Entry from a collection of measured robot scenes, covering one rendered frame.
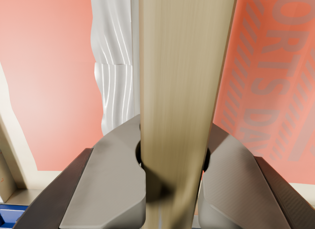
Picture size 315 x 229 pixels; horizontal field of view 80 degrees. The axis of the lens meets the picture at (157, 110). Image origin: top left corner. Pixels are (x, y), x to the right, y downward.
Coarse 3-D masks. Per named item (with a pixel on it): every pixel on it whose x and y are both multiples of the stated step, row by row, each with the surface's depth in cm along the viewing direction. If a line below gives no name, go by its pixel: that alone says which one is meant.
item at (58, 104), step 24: (24, 72) 26; (48, 72) 26; (72, 72) 26; (24, 96) 28; (48, 96) 28; (72, 96) 28; (96, 96) 27; (24, 120) 30; (48, 120) 30; (72, 120) 29; (96, 120) 29; (48, 144) 32; (72, 144) 32; (48, 168) 34; (288, 168) 32; (312, 168) 32
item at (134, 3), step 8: (136, 0) 11; (136, 8) 11; (136, 16) 11; (136, 24) 12; (136, 32) 12; (136, 40) 12; (136, 48) 12; (136, 56) 13; (136, 64) 13; (136, 72) 13; (136, 80) 13; (136, 88) 14; (136, 96) 14; (136, 104) 14; (136, 112) 15
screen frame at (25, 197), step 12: (0, 156) 33; (0, 168) 33; (0, 180) 33; (12, 180) 36; (0, 192) 33; (12, 192) 36; (24, 192) 36; (36, 192) 36; (0, 204) 34; (12, 204) 34; (24, 204) 34
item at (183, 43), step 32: (160, 0) 5; (192, 0) 5; (224, 0) 5; (160, 32) 6; (192, 32) 6; (224, 32) 6; (160, 64) 6; (192, 64) 6; (160, 96) 7; (192, 96) 7; (160, 128) 7; (192, 128) 7; (160, 160) 8; (192, 160) 8; (160, 192) 9; (192, 192) 9; (160, 224) 10
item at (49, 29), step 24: (0, 0) 22; (24, 0) 22; (48, 0) 22; (72, 0) 22; (0, 24) 23; (24, 24) 23; (48, 24) 23; (72, 24) 23; (0, 48) 25; (24, 48) 25; (48, 48) 24; (72, 48) 24
